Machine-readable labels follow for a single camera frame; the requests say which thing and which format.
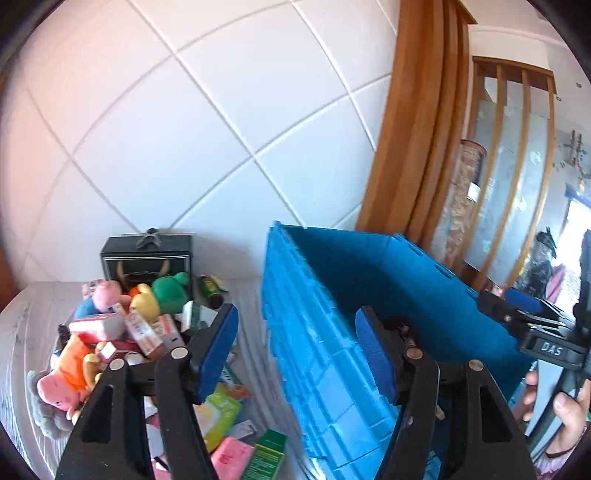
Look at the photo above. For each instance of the yellow plush toy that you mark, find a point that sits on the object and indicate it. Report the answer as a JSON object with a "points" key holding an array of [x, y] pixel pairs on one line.
{"points": [[145, 304]]}

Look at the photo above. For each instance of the dark green frog plush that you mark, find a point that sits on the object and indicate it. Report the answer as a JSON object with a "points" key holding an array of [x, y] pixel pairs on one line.
{"points": [[170, 292]]}

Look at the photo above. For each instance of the blue plastic crate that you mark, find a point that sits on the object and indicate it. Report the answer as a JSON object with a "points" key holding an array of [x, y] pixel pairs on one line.
{"points": [[314, 281]]}

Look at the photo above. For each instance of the pink pig head plush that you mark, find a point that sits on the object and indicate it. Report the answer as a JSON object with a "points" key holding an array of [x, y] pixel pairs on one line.
{"points": [[99, 297]]}

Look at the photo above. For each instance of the green glass bottle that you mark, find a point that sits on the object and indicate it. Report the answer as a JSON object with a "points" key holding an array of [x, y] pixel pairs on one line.
{"points": [[210, 291]]}

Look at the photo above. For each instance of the orange dress pig plush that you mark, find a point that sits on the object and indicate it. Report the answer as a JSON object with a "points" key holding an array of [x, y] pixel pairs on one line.
{"points": [[68, 385]]}

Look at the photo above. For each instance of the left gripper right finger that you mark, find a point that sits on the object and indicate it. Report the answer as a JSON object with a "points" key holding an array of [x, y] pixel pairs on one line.
{"points": [[485, 441]]}

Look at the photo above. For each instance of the black gift box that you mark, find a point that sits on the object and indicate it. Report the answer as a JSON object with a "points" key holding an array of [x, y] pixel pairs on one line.
{"points": [[135, 259]]}

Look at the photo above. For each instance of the pink tissue pack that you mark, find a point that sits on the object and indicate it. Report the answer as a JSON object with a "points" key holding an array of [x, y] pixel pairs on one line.
{"points": [[98, 328]]}

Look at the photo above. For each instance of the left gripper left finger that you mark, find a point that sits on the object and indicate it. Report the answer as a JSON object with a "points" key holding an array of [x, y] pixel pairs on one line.
{"points": [[109, 440]]}

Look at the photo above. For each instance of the green small box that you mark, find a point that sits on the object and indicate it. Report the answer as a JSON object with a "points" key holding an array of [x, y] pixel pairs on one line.
{"points": [[267, 457]]}

